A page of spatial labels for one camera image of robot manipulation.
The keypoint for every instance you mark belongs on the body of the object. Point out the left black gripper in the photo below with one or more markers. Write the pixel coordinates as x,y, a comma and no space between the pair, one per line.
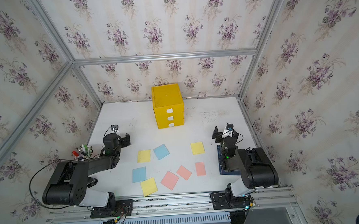
123,140

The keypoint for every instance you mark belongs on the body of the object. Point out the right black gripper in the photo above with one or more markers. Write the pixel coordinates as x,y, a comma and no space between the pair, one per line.
219,135

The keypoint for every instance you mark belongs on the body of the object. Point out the yellow sticky pad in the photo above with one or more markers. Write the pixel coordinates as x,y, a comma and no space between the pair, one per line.
197,148
144,156
149,187

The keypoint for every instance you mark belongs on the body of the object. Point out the blue sticky pad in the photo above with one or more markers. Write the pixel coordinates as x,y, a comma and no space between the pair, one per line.
139,175
161,152

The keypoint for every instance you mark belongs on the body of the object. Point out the yellow sticky pad bottom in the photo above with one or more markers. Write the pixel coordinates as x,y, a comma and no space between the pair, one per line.
149,187

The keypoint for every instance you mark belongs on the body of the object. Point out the yellow plastic drawer cabinet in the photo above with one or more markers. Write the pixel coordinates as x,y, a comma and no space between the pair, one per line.
168,106

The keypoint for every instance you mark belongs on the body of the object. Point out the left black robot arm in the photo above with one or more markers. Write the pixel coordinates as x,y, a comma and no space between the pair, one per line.
71,182

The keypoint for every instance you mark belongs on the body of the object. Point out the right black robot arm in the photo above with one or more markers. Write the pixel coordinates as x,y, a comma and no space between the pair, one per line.
252,165

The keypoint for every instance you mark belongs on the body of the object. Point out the pink sticky pad right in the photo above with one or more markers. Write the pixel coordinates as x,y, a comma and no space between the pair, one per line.
200,168

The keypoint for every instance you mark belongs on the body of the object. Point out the pink sticky pad middle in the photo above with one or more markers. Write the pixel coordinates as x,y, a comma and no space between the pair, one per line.
184,173

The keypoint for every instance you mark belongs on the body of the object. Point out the pink sticky pad large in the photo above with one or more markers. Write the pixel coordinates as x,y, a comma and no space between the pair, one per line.
170,180

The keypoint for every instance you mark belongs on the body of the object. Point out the dark blue book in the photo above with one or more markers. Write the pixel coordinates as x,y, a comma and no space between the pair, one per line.
222,166

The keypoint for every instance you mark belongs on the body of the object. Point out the pink pen holder cup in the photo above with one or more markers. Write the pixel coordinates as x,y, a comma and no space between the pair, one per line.
82,153

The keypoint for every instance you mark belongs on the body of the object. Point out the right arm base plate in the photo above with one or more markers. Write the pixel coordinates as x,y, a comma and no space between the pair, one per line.
224,201

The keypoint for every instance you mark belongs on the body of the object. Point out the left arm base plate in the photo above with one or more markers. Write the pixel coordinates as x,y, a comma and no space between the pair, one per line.
121,207

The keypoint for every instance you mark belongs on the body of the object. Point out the aluminium mounting rail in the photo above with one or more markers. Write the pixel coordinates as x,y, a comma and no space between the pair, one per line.
180,204

